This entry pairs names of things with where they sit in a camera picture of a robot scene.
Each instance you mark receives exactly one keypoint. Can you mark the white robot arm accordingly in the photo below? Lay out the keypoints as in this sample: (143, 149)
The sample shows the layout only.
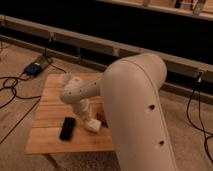
(129, 90)

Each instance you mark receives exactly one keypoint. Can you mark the white sponge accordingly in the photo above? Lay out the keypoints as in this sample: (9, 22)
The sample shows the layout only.
(93, 125)

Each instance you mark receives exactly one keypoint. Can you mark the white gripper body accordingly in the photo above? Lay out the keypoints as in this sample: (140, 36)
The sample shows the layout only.
(82, 109)

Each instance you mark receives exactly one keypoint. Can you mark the red brown small tool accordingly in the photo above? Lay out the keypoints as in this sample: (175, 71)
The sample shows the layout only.
(102, 119)

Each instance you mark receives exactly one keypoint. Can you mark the wooden table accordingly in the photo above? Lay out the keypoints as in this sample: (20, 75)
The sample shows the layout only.
(48, 120)

